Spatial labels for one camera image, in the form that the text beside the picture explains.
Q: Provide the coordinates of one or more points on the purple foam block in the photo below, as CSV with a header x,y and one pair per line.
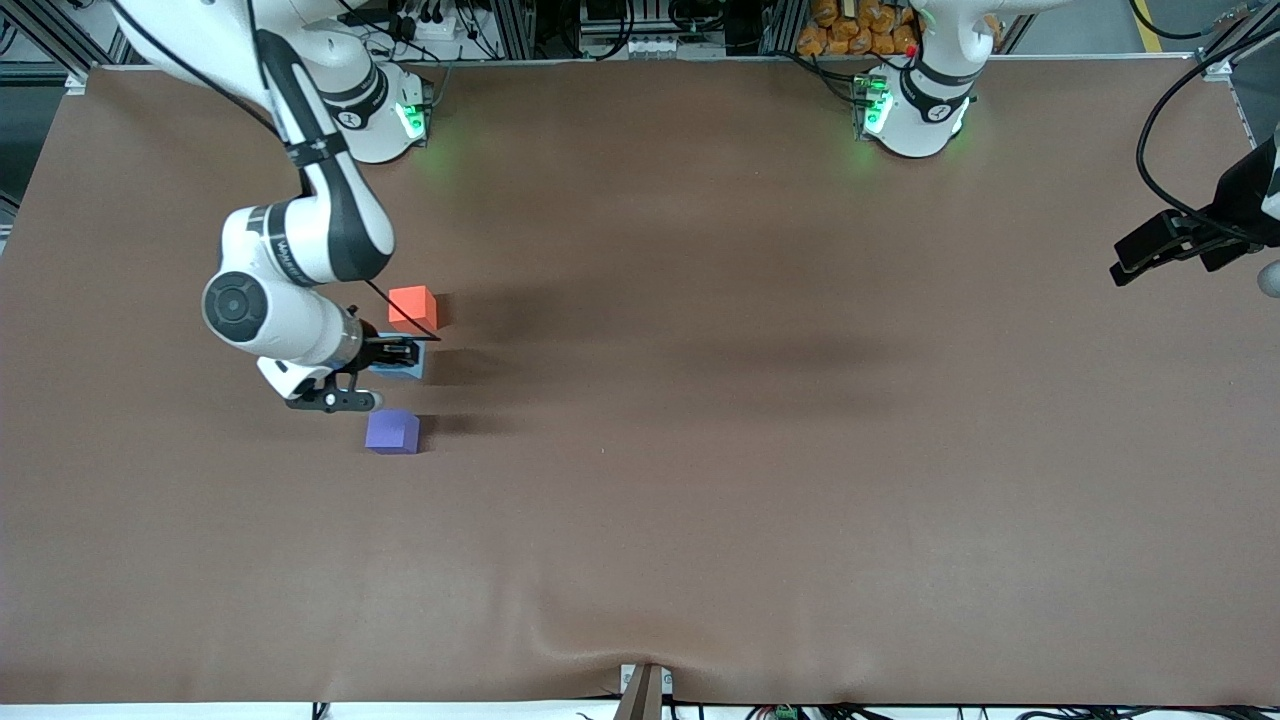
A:
x,y
392,432

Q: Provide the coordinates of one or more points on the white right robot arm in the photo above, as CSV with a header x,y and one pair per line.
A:
x,y
300,320

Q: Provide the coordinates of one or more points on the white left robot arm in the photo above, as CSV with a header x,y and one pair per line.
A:
x,y
915,120

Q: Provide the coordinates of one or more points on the white metal bracket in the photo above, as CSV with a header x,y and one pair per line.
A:
x,y
627,676

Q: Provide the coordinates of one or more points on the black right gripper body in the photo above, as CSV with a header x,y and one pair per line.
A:
x,y
374,351

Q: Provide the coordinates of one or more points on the green terminal connector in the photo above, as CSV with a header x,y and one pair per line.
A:
x,y
785,713

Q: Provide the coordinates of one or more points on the brown table cover sheet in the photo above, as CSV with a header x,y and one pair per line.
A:
x,y
640,520

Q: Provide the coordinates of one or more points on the white connector block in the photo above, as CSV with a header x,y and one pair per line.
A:
x,y
640,47

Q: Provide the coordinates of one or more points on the white power strip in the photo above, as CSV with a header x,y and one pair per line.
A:
x,y
440,28

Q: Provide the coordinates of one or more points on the orange foam block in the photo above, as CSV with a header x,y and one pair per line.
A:
x,y
405,305

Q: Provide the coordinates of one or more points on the aluminium frame profile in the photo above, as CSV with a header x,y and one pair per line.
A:
x,y
60,45
1230,45
778,25
515,28

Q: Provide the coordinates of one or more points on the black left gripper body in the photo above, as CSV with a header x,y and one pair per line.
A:
x,y
1236,198

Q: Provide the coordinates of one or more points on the brown wooden post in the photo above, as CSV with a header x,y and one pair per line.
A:
x,y
642,700

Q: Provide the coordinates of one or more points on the pile of orange packets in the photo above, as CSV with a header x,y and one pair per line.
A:
x,y
835,30

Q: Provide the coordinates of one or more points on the light blue foam block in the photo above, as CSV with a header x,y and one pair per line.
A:
x,y
410,373

